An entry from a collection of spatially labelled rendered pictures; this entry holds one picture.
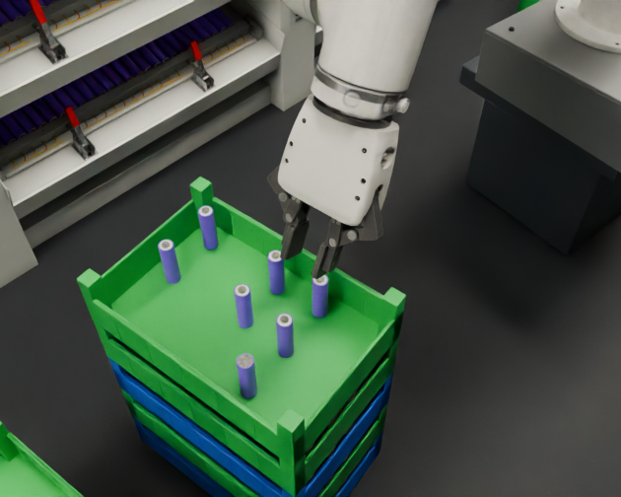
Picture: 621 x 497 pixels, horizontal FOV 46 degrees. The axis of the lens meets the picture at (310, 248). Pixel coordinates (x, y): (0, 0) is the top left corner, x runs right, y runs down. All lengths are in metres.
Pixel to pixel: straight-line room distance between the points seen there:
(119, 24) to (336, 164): 0.67
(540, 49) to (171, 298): 0.66
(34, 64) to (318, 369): 0.67
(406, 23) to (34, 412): 0.86
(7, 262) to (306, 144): 0.79
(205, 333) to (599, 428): 0.65
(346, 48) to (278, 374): 0.37
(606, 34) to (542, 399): 0.57
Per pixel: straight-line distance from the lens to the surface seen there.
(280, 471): 0.81
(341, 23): 0.63
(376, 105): 0.64
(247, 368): 0.75
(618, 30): 1.24
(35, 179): 1.33
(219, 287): 0.89
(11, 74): 1.21
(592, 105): 1.14
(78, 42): 1.24
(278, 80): 1.58
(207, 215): 0.88
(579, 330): 1.32
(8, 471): 1.01
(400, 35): 0.63
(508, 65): 1.21
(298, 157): 0.69
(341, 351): 0.84
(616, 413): 1.25
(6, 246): 1.34
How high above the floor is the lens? 1.03
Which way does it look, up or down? 50 degrees down
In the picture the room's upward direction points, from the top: straight up
